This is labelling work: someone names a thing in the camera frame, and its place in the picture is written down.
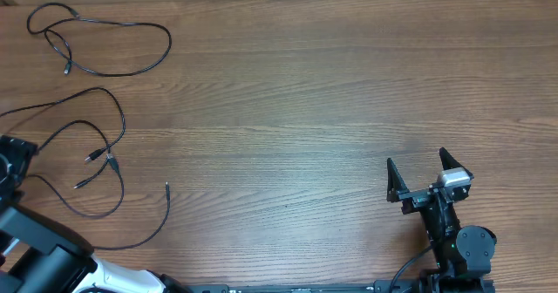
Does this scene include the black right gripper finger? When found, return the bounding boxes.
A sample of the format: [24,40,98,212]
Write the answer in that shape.
[386,158,410,202]
[439,147,474,180]

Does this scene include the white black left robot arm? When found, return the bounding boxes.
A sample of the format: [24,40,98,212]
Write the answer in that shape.
[1,135,188,293]

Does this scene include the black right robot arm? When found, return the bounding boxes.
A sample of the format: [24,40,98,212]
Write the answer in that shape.
[386,147,497,292]

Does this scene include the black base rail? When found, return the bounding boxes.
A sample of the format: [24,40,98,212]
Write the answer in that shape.
[182,278,496,293]

